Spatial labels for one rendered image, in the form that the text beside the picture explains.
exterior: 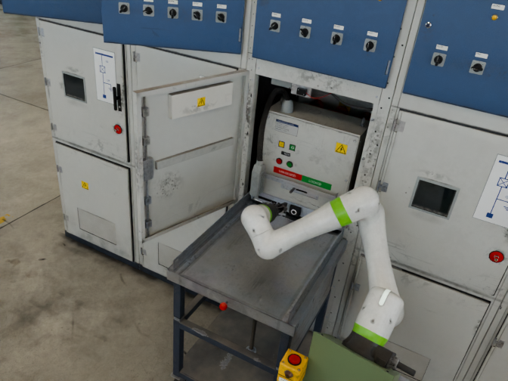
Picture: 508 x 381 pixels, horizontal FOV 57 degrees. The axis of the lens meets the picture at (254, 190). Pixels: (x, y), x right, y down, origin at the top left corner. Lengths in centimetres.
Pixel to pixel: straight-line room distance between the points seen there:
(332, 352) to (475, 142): 101
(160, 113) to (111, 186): 119
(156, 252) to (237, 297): 128
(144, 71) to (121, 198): 91
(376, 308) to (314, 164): 88
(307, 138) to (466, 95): 74
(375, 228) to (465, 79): 67
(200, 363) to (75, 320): 90
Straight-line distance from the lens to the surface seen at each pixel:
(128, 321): 310
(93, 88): 296
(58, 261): 361
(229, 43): 228
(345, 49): 209
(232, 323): 284
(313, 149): 234
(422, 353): 273
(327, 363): 176
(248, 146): 244
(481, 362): 272
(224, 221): 240
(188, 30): 228
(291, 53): 217
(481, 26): 198
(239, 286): 207
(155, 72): 261
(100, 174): 319
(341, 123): 234
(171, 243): 307
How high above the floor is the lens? 224
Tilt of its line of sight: 31 degrees down
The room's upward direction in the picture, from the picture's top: 6 degrees clockwise
